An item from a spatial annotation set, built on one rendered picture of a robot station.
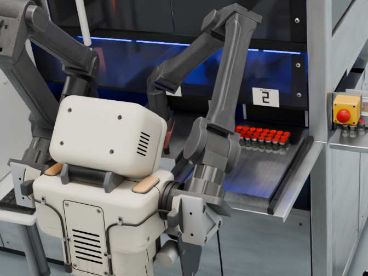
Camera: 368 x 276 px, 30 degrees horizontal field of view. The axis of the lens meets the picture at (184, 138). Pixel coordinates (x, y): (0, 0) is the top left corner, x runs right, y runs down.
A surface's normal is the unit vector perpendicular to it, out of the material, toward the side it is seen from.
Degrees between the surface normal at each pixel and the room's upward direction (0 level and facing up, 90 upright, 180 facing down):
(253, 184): 0
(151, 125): 90
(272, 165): 0
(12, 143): 90
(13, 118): 90
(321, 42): 90
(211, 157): 56
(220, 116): 50
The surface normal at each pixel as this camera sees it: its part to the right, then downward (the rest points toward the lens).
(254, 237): -0.41, 0.50
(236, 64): 0.44, -0.32
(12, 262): -0.11, -0.86
